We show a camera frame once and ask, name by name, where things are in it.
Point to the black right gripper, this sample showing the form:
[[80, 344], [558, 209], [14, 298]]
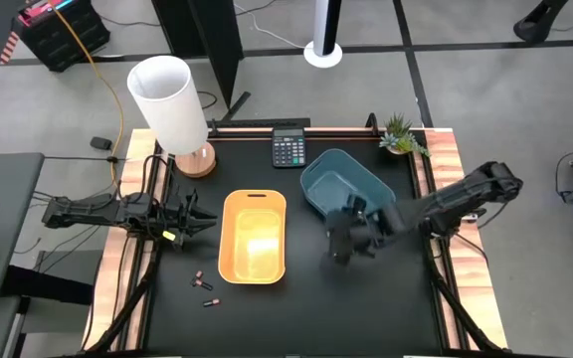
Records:
[[353, 233]]

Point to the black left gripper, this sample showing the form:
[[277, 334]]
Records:
[[178, 219]]

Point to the blue plastic bin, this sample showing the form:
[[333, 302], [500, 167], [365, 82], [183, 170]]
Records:
[[336, 184]]

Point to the copper and black battery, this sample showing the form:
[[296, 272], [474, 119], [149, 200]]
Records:
[[211, 302]]

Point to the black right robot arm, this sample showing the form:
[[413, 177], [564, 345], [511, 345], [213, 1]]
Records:
[[460, 196]]

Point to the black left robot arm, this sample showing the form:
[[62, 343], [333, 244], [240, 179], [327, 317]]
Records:
[[92, 211]]

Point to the orange plastic bin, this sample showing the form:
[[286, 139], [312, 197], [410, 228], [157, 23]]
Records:
[[251, 238]]

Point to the small potted succulent plant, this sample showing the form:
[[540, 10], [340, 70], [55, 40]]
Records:
[[398, 136]]

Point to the black desk calculator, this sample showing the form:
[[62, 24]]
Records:
[[289, 151]]

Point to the wooden side board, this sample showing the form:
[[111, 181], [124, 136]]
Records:
[[445, 149], [137, 149]]

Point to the black base bar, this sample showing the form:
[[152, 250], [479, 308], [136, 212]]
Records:
[[259, 123]]

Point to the white shade wooden base lamp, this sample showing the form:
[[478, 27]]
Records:
[[167, 99]]

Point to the black power adapter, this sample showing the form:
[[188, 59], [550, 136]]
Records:
[[101, 143]]

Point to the pole with white round base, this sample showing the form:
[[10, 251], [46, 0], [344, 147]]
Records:
[[323, 54]]

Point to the black partition panel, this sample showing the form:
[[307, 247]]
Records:
[[207, 35]]

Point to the grey desk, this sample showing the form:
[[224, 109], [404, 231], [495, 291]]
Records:
[[8, 209]]

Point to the black plastic crate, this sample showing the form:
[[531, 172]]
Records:
[[67, 40]]

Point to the black stand foot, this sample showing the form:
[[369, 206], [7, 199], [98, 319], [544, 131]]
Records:
[[535, 27]]

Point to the black bracket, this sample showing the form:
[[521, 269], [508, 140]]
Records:
[[371, 124]]

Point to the black aluminium table frame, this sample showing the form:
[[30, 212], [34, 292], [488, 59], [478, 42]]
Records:
[[247, 132]]

